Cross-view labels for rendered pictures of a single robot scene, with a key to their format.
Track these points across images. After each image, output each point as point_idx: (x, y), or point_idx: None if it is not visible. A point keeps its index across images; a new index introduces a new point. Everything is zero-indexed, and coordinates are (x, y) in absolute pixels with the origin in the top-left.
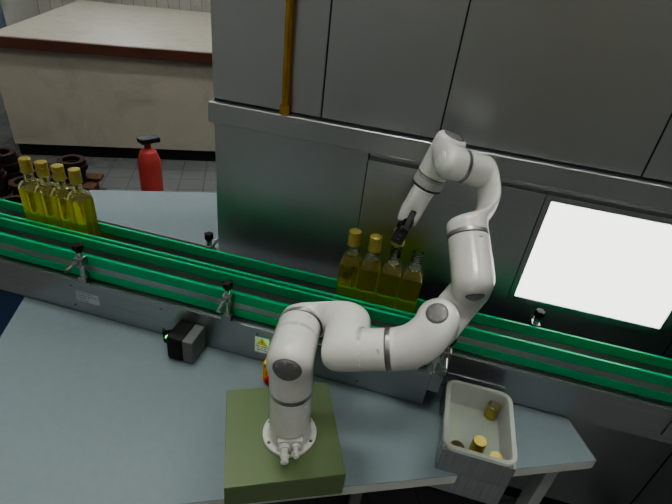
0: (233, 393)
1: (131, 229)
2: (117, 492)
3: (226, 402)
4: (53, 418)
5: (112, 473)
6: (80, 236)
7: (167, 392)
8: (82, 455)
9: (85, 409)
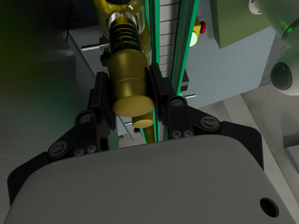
0: (223, 45)
1: (129, 134)
2: (262, 50)
3: (230, 44)
4: (220, 86)
5: (251, 58)
6: (158, 140)
7: (204, 66)
8: (239, 70)
9: (216, 82)
